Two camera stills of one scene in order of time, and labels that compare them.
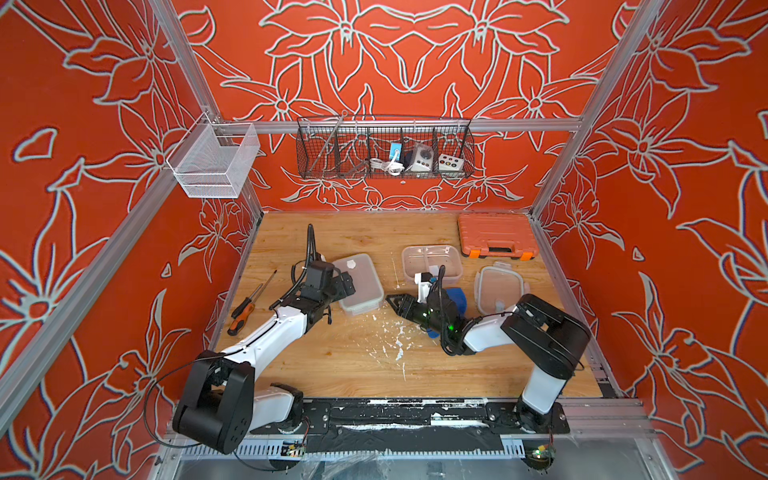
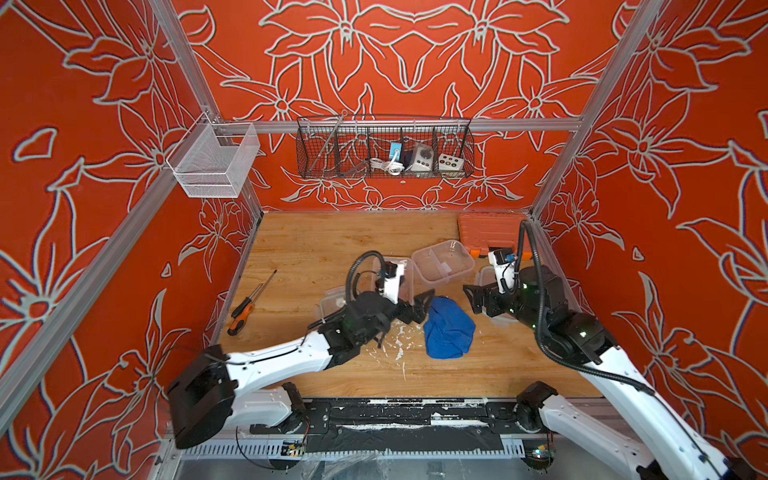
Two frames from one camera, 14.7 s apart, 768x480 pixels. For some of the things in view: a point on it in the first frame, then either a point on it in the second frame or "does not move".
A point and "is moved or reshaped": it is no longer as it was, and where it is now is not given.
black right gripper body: x=422 y=316 → x=510 y=304
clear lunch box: x=369 y=292 → x=394 y=277
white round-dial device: x=424 y=158 does not move
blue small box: x=393 y=148 does not move
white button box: x=450 y=164 does not move
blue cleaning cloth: x=459 y=298 is moved or reshaped
